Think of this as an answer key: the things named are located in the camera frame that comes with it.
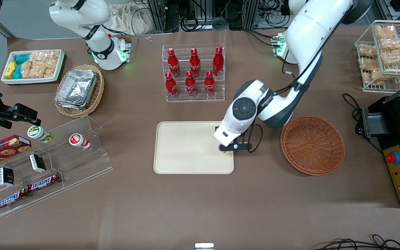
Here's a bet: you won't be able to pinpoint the cream rectangular tray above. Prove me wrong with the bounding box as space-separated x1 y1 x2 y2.
153 121 235 175

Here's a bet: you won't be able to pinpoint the light wicker oval basket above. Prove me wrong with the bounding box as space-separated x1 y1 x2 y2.
54 64 105 118

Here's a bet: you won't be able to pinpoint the brown round wicker basket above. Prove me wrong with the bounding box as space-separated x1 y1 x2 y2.
280 115 346 177

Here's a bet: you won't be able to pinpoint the green sunflower lidded cup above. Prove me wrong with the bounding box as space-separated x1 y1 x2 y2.
27 125 53 144

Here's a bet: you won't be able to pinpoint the red plaid cookie box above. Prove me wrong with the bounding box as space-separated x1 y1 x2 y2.
0 135 32 171

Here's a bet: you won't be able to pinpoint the clear bagged rice crackers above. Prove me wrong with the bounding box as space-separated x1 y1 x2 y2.
21 61 45 79
30 51 60 71

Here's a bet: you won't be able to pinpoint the yellow snack packet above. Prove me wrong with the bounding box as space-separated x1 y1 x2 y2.
5 60 18 78

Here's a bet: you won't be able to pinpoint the small black white box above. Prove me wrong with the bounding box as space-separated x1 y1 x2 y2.
29 154 47 173
0 167 15 188

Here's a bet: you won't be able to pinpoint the stacked aluminium foil containers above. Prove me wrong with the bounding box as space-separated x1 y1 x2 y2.
55 69 98 110

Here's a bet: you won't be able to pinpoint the white rectangular snack bin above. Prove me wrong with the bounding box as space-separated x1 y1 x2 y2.
0 49 65 86

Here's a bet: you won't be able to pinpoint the red lidded yogurt cup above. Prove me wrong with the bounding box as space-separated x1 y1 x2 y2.
69 133 91 151

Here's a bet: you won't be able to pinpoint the clear acrylic bottle rack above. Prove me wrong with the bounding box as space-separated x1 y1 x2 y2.
162 43 226 102

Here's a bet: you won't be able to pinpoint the red cola bottle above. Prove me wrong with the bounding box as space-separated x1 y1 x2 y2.
165 72 179 98
167 48 181 77
212 46 224 76
204 70 216 97
189 48 201 77
185 70 198 97

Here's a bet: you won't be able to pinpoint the clear acrylic stepped display stand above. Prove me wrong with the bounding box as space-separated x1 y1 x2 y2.
0 116 114 218

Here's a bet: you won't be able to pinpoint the Snickers chocolate bar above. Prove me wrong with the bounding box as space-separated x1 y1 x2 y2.
27 173 62 193
0 189 28 212

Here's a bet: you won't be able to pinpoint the beige cloth bag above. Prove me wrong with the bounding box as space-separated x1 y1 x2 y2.
109 3 156 36

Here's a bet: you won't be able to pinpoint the bagged fried snack pack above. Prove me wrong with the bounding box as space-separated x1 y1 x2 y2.
375 25 397 39
369 69 395 84
378 36 400 51
382 49 400 66
359 44 378 59
359 57 380 71

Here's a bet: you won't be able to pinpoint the black countertop appliance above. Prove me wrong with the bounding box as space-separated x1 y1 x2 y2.
356 78 400 208

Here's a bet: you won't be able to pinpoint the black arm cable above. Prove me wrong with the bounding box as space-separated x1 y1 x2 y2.
248 123 264 153

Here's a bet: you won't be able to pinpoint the black appliance power cable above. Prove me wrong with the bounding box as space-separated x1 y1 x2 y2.
342 93 364 136

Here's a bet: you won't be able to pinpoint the aluminium frame with cables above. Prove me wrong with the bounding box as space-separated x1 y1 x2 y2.
134 0 292 32

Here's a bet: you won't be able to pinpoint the black floor cables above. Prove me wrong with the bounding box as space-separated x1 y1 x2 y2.
312 234 400 250

